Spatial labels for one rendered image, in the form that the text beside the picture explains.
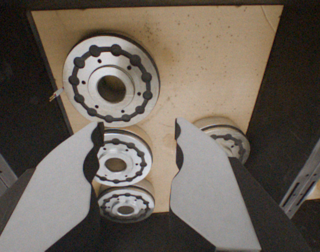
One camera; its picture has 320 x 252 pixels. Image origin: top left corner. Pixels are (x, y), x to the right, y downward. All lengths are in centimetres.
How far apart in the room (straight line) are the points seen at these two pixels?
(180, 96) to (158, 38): 7
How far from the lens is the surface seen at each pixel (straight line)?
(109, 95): 21
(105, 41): 18
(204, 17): 22
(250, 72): 25
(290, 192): 25
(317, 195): 54
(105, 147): 23
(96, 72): 18
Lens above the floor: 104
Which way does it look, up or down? 57 degrees down
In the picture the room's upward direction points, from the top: 173 degrees clockwise
